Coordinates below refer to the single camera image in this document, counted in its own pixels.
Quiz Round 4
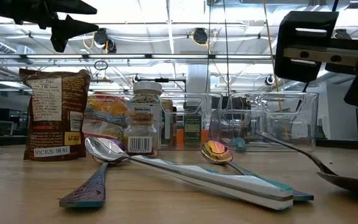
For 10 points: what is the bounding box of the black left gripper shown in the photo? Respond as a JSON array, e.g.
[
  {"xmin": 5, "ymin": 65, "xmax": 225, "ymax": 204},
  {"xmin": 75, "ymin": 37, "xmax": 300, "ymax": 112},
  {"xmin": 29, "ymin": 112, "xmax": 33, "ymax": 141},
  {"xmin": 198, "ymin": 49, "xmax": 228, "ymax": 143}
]
[{"xmin": 0, "ymin": 0, "xmax": 100, "ymax": 54}]

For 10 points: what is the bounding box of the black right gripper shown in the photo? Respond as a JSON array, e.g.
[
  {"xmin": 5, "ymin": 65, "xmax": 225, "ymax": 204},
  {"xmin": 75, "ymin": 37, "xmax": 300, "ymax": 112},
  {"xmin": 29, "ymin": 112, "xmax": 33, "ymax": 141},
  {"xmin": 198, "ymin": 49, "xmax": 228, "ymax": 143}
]
[{"xmin": 273, "ymin": 11, "xmax": 358, "ymax": 126}]

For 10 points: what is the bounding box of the yellow Maruchan ramen packet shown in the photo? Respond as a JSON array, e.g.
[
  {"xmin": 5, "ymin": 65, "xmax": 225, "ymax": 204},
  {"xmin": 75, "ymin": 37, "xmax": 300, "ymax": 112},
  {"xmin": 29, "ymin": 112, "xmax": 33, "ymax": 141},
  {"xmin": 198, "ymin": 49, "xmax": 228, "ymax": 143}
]
[{"xmin": 87, "ymin": 95, "xmax": 131, "ymax": 121}]

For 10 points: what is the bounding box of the brown spice pouch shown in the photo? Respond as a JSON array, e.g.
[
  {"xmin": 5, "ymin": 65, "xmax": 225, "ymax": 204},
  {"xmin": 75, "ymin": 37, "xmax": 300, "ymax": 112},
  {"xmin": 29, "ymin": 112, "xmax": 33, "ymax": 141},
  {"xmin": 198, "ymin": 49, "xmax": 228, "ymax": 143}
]
[{"xmin": 19, "ymin": 68, "xmax": 92, "ymax": 162}]

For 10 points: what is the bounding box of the white lid seasoning jar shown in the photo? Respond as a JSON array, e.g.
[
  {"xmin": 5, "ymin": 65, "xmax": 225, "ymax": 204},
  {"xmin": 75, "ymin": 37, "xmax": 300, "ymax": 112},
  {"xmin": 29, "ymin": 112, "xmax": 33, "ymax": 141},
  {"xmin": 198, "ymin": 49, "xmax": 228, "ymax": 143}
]
[{"xmin": 129, "ymin": 81, "xmax": 163, "ymax": 150}]

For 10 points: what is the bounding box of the white green ramen packet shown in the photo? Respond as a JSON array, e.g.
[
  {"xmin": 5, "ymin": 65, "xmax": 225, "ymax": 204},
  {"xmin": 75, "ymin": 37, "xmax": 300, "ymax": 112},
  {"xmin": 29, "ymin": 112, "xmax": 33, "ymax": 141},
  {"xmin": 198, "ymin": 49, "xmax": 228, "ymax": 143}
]
[{"xmin": 84, "ymin": 119, "xmax": 127, "ymax": 144}]

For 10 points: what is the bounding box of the dark grey metal spoon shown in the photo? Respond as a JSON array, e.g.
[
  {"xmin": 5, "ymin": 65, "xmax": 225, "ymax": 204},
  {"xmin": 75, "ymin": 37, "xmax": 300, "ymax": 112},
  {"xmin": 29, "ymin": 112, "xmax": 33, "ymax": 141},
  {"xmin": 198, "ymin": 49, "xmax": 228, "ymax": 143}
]
[{"xmin": 255, "ymin": 130, "xmax": 358, "ymax": 196}]

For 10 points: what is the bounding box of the small cork glass jar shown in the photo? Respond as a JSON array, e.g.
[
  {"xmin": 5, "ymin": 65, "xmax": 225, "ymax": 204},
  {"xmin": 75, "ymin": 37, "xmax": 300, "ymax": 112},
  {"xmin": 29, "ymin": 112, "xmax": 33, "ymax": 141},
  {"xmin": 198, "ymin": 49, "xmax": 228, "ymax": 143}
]
[{"xmin": 123, "ymin": 112, "xmax": 158, "ymax": 158}]

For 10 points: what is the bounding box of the tan lid spice jar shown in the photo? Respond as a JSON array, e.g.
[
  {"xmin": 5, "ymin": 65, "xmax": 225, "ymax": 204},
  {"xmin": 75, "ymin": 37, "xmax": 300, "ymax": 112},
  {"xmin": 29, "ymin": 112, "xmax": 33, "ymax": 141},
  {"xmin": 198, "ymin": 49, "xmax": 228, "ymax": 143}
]
[{"xmin": 161, "ymin": 98, "xmax": 174, "ymax": 147}]

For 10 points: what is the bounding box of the golden spoon teal handle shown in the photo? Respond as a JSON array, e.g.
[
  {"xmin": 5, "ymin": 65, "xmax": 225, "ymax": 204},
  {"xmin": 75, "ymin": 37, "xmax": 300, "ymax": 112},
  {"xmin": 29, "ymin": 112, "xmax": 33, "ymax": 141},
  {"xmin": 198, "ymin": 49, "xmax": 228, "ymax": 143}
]
[{"xmin": 200, "ymin": 139, "xmax": 315, "ymax": 202}]

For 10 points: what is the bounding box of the black lid orange spice jar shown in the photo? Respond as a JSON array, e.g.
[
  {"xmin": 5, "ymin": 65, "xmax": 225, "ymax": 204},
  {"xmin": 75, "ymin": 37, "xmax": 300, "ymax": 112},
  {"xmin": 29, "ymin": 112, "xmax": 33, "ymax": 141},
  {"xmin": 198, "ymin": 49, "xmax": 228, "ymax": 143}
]
[{"xmin": 174, "ymin": 107, "xmax": 185, "ymax": 147}]

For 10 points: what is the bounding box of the silver spoon white teal handle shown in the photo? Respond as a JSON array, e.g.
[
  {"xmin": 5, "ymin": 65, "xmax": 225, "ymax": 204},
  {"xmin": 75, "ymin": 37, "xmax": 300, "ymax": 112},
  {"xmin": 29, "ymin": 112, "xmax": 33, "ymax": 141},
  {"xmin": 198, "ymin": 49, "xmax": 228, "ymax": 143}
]
[{"xmin": 85, "ymin": 136, "xmax": 295, "ymax": 212}]

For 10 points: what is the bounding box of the clear plastic bin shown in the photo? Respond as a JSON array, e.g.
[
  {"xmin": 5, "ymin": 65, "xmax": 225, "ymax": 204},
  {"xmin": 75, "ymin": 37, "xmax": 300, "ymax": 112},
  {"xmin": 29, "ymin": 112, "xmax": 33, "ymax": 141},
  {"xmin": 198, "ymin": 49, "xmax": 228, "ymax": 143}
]
[
  {"xmin": 158, "ymin": 91, "xmax": 226, "ymax": 152},
  {"xmin": 85, "ymin": 91, "xmax": 136, "ymax": 149},
  {"xmin": 221, "ymin": 91, "xmax": 320, "ymax": 153}
]

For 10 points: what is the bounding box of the yellow hanging cable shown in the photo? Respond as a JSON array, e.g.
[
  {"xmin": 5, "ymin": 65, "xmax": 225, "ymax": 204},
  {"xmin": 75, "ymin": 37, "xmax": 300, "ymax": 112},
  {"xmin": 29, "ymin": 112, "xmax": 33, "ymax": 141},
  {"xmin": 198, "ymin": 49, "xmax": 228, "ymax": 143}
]
[{"xmin": 262, "ymin": 0, "xmax": 289, "ymax": 139}]

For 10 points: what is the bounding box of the long metal ceiling rail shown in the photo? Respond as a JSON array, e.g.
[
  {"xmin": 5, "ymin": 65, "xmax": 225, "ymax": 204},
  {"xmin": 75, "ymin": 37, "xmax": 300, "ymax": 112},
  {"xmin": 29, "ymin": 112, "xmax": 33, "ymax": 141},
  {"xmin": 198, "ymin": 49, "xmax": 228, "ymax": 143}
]
[{"xmin": 0, "ymin": 53, "xmax": 276, "ymax": 60}]

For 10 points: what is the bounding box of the black distant rig frame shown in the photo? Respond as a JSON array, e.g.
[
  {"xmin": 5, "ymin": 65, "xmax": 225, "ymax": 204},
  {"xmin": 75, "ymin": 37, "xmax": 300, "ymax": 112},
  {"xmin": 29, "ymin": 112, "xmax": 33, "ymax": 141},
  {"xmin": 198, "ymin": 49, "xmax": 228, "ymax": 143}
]
[{"xmin": 137, "ymin": 77, "xmax": 188, "ymax": 93}]

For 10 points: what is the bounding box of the thin black hanging cable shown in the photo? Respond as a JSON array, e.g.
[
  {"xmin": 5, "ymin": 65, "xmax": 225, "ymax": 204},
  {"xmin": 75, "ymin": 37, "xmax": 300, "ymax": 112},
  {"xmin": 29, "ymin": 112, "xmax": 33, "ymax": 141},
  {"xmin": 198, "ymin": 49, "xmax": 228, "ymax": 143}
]
[{"xmin": 206, "ymin": 0, "xmax": 213, "ymax": 94}]

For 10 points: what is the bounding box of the iridescent spoon purple patterned handle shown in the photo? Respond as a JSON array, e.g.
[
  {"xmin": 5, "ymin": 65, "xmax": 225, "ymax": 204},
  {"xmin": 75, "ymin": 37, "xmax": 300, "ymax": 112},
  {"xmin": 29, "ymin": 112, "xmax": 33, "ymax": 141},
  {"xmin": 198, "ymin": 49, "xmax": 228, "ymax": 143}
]
[{"xmin": 58, "ymin": 138, "xmax": 129, "ymax": 208}]

